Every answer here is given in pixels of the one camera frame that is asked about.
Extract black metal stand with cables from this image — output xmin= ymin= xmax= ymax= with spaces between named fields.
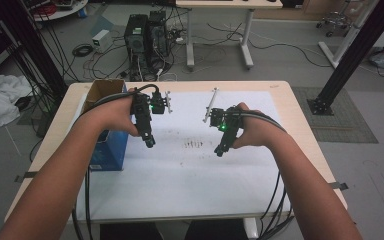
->
xmin=0 ymin=0 xmax=70 ymax=101

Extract long black floor cable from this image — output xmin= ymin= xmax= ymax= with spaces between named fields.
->
xmin=248 ymin=38 xmax=333 ymax=69

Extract hand-held gripper cable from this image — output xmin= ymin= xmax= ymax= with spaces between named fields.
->
xmin=239 ymin=109 xmax=296 ymax=240
xmin=71 ymin=83 xmax=161 ymax=240

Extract black computer tower green label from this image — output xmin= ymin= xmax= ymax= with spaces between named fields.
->
xmin=123 ymin=13 xmax=150 ymax=82

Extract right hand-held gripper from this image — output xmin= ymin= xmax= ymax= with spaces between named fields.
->
xmin=202 ymin=87 xmax=245 ymax=158

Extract small white box device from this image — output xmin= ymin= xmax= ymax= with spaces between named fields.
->
xmin=91 ymin=29 xmax=114 ymax=54

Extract white-legged wooden desk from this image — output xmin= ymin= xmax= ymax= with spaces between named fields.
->
xmin=175 ymin=0 xmax=284 ymax=72

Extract round white table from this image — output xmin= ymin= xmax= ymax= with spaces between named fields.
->
xmin=24 ymin=0 xmax=90 ymax=23

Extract grey floor mat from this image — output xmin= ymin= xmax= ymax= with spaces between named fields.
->
xmin=294 ymin=86 xmax=380 ymax=145

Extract coiled black cable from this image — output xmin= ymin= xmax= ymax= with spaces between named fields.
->
xmin=71 ymin=43 xmax=95 ymax=58

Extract person's left hand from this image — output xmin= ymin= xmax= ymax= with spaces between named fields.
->
xmin=101 ymin=88 xmax=141 ymax=138

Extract white table mat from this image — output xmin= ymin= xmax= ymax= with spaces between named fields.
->
xmin=74 ymin=90 xmax=292 ymax=223

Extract office chair wheel base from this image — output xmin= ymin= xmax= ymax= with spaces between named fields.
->
xmin=315 ymin=10 xmax=352 ymax=38

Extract white metal stand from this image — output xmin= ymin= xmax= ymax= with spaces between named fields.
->
xmin=317 ymin=0 xmax=381 ymax=70

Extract person's right hand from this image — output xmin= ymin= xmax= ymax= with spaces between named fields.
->
xmin=231 ymin=102 xmax=288 ymax=151

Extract person's black pants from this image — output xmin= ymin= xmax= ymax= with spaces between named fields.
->
xmin=99 ymin=219 xmax=250 ymax=240

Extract left hand-held gripper cable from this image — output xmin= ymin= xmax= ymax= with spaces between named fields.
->
xmin=71 ymin=83 xmax=161 ymax=240

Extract black metal stand post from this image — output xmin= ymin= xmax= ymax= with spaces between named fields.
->
xmin=306 ymin=0 xmax=384 ymax=116

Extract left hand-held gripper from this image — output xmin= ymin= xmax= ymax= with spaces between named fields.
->
xmin=130 ymin=89 xmax=174 ymax=149

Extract right hand-held gripper cable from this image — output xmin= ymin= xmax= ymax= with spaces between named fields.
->
xmin=239 ymin=109 xmax=296 ymax=240

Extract blue cardboard box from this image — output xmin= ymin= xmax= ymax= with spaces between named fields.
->
xmin=81 ymin=78 xmax=130 ymax=172

